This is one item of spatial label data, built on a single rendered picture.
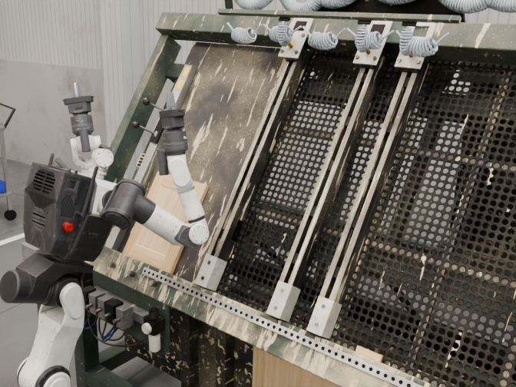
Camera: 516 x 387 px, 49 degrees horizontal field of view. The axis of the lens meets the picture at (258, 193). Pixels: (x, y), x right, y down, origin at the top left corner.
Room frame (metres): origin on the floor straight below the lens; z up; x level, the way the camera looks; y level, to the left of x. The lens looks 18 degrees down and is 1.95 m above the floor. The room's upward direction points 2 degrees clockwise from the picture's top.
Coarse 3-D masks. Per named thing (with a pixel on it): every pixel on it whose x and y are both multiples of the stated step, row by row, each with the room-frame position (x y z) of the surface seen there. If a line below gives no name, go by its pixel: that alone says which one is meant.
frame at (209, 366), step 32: (192, 320) 2.28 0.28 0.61; (96, 352) 2.53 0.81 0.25; (128, 352) 2.69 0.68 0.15; (160, 352) 2.48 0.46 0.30; (192, 352) 2.28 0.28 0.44; (224, 352) 2.14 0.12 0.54; (96, 384) 2.42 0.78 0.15; (128, 384) 2.39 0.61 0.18; (192, 384) 2.28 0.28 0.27; (224, 384) 2.14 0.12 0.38
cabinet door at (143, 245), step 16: (160, 176) 2.52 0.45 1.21; (160, 192) 2.46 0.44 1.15; (176, 192) 2.42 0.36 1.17; (176, 208) 2.37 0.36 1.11; (128, 240) 2.39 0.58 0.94; (144, 240) 2.35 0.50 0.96; (160, 240) 2.30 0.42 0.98; (144, 256) 2.29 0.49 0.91; (160, 256) 2.25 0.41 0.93; (176, 256) 2.21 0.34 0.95
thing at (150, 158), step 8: (192, 72) 2.80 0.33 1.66; (184, 80) 2.77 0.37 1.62; (176, 88) 2.77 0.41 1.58; (184, 88) 2.76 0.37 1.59; (176, 96) 2.74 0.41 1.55; (184, 96) 2.76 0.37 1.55; (176, 104) 2.71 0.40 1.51; (152, 144) 2.63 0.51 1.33; (160, 144) 2.63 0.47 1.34; (152, 152) 2.60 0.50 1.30; (144, 160) 2.60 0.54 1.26; (152, 160) 2.59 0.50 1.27; (144, 168) 2.57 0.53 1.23; (152, 168) 2.59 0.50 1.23; (136, 176) 2.57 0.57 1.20; (144, 176) 2.55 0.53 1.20; (144, 184) 2.55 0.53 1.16; (112, 232) 2.44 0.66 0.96; (120, 232) 2.43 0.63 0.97; (112, 240) 2.41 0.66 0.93; (120, 240) 2.43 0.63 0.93; (112, 248) 2.39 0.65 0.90
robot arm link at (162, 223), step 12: (156, 204) 1.90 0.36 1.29; (156, 216) 1.87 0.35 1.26; (168, 216) 1.90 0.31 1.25; (156, 228) 1.87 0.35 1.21; (168, 228) 1.88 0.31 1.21; (180, 228) 1.90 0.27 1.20; (192, 228) 1.90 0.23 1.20; (204, 228) 1.92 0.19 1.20; (168, 240) 1.89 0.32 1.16; (180, 240) 1.88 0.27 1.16; (192, 240) 1.89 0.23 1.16; (204, 240) 1.91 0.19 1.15
